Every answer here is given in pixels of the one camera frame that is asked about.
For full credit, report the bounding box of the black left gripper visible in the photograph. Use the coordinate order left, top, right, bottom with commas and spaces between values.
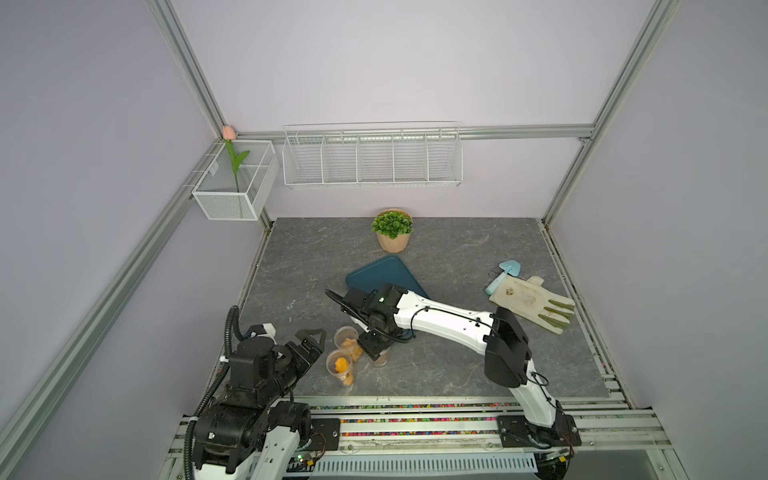
260, 328, 326, 404

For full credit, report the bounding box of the clear cookie jar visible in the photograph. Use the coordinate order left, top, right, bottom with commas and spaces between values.
325, 350, 355, 386
334, 326, 363, 362
373, 349, 390, 367

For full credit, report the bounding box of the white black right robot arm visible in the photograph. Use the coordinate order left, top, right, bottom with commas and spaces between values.
337, 284, 582, 449

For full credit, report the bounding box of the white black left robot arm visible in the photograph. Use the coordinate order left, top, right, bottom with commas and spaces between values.
183, 305, 327, 479

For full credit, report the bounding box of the clear cookie jar back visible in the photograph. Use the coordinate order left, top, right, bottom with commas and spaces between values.
334, 326, 363, 362

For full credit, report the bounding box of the clear cookie jar front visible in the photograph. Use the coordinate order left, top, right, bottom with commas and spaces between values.
325, 350, 355, 386

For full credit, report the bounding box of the teal plastic tray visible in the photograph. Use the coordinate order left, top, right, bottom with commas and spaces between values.
345, 255, 429, 298

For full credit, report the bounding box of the green plant in pot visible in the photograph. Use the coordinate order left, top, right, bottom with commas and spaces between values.
372, 209, 413, 254

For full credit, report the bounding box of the light blue garden trowel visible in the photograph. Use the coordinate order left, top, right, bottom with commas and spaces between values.
485, 260, 521, 296

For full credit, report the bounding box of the beige gardening glove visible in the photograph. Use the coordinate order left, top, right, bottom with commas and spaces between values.
489, 275, 575, 335

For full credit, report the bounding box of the pink artificial tulip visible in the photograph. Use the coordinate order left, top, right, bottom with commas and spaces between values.
222, 125, 250, 192

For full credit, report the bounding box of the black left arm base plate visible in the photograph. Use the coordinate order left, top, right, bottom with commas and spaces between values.
292, 417, 341, 452

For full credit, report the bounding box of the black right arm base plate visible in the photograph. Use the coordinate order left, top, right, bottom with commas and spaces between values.
497, 412, 582, 449

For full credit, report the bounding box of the white mesh wall basket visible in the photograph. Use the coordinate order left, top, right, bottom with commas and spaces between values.
192, 140, 280, 221

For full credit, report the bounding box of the white wire wall shelf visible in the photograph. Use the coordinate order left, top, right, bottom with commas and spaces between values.
282, 121, 464, 188

